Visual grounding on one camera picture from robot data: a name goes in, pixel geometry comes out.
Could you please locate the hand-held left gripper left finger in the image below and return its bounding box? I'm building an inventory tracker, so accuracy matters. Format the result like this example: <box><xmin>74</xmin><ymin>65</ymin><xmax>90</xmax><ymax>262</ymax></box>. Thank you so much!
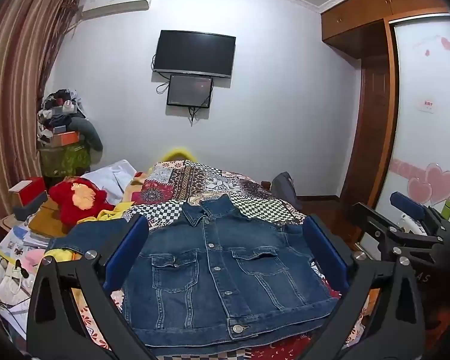
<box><xmin>27</xmin><ymin>214</ymin><xmax>159</xmax><ymax>360</ymax></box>

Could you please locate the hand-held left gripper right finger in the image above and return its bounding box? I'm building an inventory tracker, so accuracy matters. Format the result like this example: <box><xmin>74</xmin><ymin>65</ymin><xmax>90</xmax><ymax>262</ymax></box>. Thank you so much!
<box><xmin>302</xmin><ymin>214</ymin><xmax>425</xmax><ymax>360</ymax></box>

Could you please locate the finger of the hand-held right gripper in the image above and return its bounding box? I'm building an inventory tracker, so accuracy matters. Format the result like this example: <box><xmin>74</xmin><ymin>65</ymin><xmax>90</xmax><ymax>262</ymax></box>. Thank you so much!
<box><xmin>389</xmin><ymin>191</ymin><xmax>450</xmax><ymax>234</ymax></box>
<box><xmin>353</xmin><ymin>202</ymin><xmax>446</xmax><ymax>262</ymax></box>

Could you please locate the blue denim jacket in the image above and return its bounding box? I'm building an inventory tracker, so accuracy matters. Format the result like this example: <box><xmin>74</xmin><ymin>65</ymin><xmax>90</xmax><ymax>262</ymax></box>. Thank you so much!
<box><xmin>45</xmin><ymin>194</ymin><xmax>342</xmax><ymax>349</ymax></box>

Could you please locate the white stickered storage box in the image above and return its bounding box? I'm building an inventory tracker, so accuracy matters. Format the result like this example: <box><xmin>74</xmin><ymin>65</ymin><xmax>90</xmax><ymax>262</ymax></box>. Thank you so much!
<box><xmin>395</xmin><ymin>214</ymin><xmax>430</xmax><ymax>238</ymax></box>

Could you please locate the white heart-print sliding door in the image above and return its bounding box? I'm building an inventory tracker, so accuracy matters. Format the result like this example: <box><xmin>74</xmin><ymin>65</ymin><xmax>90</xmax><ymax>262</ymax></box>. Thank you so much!
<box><xmin>375</xmin><ymin>13</ymin><xmax>450</xmax><ymax>229</ymax></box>

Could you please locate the red plush toy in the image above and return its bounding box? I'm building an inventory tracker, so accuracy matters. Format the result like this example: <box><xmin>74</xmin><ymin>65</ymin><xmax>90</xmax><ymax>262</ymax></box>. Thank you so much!
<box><xmin>49</xmin><ymin>179</ymin><xmax>110</xmax><ymax>226</ymax></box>

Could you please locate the floral fleece blanket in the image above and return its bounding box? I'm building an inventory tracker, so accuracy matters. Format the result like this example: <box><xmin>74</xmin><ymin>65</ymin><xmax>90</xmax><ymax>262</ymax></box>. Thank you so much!
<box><xmin>69</xmin><ymin>289</ymin><xmax>376</xmax><ymax>360</ymax></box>

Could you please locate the white pillow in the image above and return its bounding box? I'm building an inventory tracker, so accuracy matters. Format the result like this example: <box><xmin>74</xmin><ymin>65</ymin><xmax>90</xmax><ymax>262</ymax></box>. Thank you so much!
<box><xmin>80</xmin><ymin>159</ymin><xmax>138</xmax><ymax>207</ymax></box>

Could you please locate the mustard yellow cloth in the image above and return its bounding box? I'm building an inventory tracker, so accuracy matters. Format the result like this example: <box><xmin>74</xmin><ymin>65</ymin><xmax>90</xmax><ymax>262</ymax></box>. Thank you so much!
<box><xmin>28</xmin><ymin>199</ymin><xmax>67</xmax><ymax>239</ymax></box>

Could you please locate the patchwork printed bedspread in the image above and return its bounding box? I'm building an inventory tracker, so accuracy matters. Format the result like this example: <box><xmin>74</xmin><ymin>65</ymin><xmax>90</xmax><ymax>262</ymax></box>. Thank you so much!
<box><xmin>45</xmin><ymin>159</ymin><xmax>368</xmax><ymax>360</ymax></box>

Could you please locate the red and white door sticker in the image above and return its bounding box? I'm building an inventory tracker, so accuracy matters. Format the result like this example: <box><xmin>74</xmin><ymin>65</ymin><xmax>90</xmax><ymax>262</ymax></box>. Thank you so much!
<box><xmin>416</xmin><ymin>97</ymin><xmax>438</xmax><ymax>112</ymax></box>

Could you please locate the stack of printed papers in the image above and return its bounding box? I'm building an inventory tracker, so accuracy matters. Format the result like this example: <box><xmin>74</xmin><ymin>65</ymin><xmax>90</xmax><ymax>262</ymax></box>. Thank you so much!
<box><xmin>0</xmin><ymin>224</ymin><xmax>54</xmax><ymax>268</ymax></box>

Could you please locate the green patterned cloth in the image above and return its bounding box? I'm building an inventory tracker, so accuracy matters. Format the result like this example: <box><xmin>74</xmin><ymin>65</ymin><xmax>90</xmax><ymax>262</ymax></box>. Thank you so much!
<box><xmin>37</xmin><ymin>142</ymin><xmax>93</xmax><ymax>178</ymax></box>

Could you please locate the red box with white lid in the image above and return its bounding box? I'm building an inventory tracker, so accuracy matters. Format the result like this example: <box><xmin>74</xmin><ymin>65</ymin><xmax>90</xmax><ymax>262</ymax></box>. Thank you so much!
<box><xmin>8</xmin><ymin>176</ymin><xmax>48</xmax><ymax>207</ymax></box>

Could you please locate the orange box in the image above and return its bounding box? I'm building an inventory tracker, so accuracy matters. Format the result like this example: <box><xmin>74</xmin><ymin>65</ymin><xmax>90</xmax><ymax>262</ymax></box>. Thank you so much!
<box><xmin>49</xmin><ymin>130</ymin><xmax>79</xmax><ymax>147</ymax></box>

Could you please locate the pile of household clutter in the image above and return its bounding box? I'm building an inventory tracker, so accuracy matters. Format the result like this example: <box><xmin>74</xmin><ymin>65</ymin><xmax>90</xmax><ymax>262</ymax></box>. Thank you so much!
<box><xmin>37</xmin><ymin>89</ymin><xmax>88</xmax><ymax>130</ymax></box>

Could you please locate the wooden wardrobe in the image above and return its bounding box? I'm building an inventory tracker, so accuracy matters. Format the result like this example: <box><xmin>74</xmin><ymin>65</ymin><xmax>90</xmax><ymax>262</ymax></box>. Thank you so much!
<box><xmin>320</xmin><ymin>0</ymin><xmax>450</xmax><ymax>211</ymax></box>

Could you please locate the striped brown curtain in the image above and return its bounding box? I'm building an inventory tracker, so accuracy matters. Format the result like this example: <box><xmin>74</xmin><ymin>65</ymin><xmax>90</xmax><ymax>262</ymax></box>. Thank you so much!
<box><xmin>0</xmin><ymin>0</ymin><xmax>84</xmax><ymax>235</ymax></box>

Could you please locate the white air conditioner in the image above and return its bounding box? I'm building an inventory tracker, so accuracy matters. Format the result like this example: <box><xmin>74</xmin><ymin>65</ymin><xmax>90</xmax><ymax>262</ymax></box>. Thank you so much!
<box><xmin>80</xmin><ymin>0</ymin><xmax>154</xmax><ymax>20</ymax></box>

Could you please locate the black monitor cable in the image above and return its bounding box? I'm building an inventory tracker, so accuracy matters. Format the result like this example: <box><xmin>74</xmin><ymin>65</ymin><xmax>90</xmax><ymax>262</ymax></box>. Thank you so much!
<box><xmin>187</xmin><ymin>106</ymin><xmax>204</xmax><ymax>126</ymax></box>

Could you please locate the black television cable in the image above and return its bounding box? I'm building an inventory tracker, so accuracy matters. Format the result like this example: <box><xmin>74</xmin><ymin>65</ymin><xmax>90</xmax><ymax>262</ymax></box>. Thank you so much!
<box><xmin>152</xmin><ymin>54</ymin><xmax>171</xmax><ymax>95</ymax></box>

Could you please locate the small black wall monitor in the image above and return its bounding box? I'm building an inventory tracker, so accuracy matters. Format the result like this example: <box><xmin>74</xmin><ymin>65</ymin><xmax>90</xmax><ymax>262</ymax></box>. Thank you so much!
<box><xmin>166</xmin><ymin>74</ymin><xmax>214</xmax><ymax>109</ymax></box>

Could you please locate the black wall television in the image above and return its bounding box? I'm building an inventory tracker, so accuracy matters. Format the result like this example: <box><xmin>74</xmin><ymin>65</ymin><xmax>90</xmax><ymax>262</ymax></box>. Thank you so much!
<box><xmin>152</xmin><ymin>29</ymin><xmax>237</xmax><ymax>79</ymax></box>

